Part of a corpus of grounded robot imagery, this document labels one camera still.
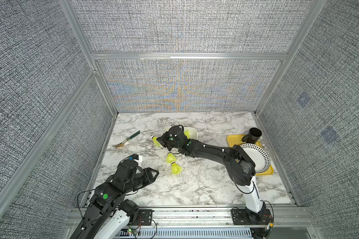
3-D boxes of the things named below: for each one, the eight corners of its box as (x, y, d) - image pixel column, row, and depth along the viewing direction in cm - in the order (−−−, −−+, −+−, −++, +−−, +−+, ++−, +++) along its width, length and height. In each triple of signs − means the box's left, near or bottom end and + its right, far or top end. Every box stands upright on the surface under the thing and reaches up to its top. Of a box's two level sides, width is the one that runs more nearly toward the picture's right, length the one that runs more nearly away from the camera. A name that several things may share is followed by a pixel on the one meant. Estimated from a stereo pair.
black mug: (241, 144, 103) (246, 135, 95) (239, 136, 107) (243, 127, 99) (256, 144, 103) (263, 135, 95) (253, 136, 107) (259, 127, 99)
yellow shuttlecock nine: (175, 177, 89) (175, 175, 87) (167, 167, 93) (167, 165, 91) (182, 171, 91) (182, 169, 90) (174, 161, 95) (174, 160, 94)
